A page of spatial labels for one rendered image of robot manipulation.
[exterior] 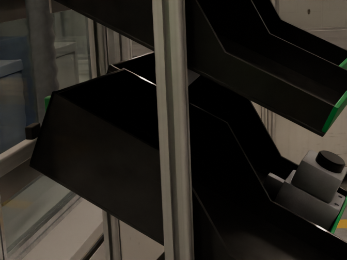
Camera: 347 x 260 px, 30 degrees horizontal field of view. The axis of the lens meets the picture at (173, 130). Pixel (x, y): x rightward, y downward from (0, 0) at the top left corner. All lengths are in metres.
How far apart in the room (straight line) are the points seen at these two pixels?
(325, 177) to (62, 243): 0.96
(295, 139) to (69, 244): 3.05
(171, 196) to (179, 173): 0.02
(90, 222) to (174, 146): 1.18
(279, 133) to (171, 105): 3.93
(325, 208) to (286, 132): 3.71
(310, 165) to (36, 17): 0.98
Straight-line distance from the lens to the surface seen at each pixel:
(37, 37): 1.53
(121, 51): 2.01
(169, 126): 0.47
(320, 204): 0.69
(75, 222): 1.66
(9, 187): 0.62
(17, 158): 0.61
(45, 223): 1.59
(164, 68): 0.46
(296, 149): 4.44
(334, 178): 0.68
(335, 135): 4.45
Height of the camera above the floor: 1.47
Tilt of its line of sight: 14 degrees down
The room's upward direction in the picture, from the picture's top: 3 degrees counter-clockwise
